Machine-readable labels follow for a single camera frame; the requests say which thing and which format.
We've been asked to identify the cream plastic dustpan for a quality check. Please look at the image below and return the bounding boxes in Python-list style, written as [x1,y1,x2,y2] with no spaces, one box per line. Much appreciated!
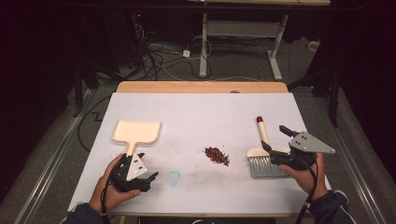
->
[110,119,163,157]

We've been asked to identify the white metal frame desk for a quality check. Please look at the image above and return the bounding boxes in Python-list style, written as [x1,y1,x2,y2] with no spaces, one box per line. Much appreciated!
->
[186,0,332,82]

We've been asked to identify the black floor cable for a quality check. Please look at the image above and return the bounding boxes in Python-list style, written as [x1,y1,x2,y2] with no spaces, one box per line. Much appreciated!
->
[77,94,113,154]

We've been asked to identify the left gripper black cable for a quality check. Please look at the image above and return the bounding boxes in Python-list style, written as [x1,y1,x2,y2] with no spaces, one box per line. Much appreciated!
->
[100,167,117,224]

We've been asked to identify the person's right hand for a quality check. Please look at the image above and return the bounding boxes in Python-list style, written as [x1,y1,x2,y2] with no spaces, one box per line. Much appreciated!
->
[278,152,330,202]

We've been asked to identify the tangle of floor cables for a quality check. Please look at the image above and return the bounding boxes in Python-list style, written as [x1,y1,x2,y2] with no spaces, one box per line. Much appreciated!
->
[130,12,214,82]

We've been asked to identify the cream brush with grey bristles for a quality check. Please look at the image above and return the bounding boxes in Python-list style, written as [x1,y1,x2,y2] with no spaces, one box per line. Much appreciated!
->
[247,116,292,179]

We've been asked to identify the wooden table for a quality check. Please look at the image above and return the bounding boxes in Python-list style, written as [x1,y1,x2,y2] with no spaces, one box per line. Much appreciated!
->
[116,80,290,94]

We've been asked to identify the white table cover sheet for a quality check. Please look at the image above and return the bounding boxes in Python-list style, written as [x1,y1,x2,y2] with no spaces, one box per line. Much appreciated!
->
[67,91,332,217]

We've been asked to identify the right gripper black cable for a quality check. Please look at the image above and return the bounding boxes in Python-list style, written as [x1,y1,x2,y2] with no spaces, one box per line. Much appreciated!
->
[294,155,319,224]

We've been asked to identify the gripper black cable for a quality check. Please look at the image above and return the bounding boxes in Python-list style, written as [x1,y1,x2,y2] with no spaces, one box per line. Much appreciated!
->
[100,167,117,224]
[294,155,319,224]

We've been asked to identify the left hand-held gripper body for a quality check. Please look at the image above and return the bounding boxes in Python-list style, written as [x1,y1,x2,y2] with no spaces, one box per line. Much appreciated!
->
[110,153,151,192]

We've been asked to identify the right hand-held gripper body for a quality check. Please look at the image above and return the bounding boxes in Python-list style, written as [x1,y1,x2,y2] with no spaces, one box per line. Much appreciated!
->
[270,132,336,172]

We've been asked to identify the red and green beans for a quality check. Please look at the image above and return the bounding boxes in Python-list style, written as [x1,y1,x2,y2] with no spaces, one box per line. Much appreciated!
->
[204,146,231,167]

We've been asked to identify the person's left hand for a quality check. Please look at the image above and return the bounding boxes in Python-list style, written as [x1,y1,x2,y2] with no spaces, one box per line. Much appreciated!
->
[90,153,142,215]

